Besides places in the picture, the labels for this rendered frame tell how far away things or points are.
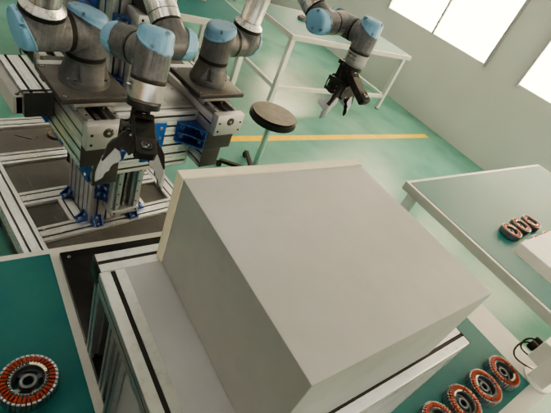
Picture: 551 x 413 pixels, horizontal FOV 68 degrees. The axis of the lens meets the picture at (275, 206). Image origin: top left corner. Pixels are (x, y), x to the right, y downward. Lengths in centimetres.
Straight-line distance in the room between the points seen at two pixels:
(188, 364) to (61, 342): 49
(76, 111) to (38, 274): 53
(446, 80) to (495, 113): 79
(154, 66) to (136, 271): 41
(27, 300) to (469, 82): 534
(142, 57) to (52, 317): 66
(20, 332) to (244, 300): 70
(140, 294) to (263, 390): 29
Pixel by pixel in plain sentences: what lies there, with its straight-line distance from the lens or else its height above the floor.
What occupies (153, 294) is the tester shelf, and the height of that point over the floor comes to 111.
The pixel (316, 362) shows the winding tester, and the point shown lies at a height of 132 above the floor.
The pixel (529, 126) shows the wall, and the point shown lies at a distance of 546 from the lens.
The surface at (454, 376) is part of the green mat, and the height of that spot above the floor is 75.
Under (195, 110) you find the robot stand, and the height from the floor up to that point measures 94.
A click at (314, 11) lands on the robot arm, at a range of 138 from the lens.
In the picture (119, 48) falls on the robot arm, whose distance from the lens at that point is 98.
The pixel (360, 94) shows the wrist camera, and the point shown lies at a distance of 146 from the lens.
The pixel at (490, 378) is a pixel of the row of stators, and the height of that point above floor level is 79.
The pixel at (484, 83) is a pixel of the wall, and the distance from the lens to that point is 570.
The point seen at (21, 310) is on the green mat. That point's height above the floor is 75.
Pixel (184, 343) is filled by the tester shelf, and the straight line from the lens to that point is 71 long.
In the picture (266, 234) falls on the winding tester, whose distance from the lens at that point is 62.
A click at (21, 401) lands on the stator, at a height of 78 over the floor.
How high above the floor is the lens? 171
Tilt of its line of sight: 36 degrees down
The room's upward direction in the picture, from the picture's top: 25 degrees clockwise
